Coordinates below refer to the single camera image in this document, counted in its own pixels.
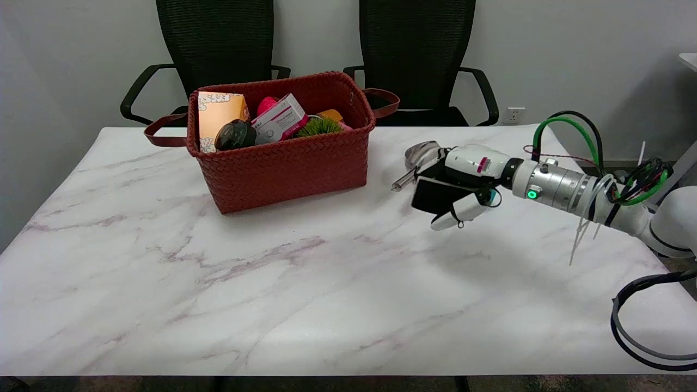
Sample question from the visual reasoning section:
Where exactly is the green cable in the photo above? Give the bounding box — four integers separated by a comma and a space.
532, 116, 669, 206

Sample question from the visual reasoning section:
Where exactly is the orange tissue box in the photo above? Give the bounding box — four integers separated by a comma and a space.
197, 91, 250, 154

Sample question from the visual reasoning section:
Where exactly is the white zip tie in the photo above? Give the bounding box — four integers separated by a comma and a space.
568, 173, 615, 266

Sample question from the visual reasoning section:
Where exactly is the black mesh office chair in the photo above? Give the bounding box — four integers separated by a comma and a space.
343, 0, 500, 127
120, 0, 291, 128

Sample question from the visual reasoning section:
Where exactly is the black cable loop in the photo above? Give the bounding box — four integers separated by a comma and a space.
610, 269, 697, 372

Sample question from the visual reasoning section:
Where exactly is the metal scoop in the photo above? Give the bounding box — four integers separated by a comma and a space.
391, 140, 443, 192

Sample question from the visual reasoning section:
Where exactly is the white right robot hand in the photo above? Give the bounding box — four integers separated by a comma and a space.
406, 144, 517, 232

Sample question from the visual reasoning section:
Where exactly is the black round jar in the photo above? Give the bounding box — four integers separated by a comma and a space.
214, 120, 258, 152

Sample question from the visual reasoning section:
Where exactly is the pink and white carton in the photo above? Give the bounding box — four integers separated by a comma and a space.
251, 93, 309, 145

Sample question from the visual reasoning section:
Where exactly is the brown woven storage basket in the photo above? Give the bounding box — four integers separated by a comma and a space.
144, 71, 400, 215

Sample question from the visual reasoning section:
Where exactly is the green spiky ball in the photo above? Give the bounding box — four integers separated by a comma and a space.
296, 118, 344, 139

